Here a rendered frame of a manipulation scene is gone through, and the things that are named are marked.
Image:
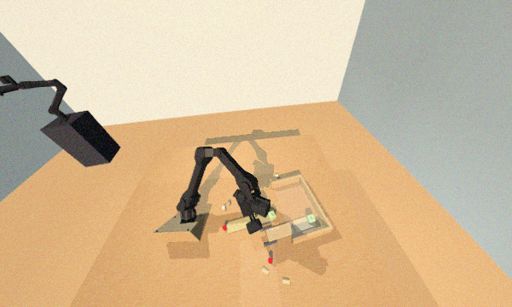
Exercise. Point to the pale green cube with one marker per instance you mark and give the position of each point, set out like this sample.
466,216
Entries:
272,215

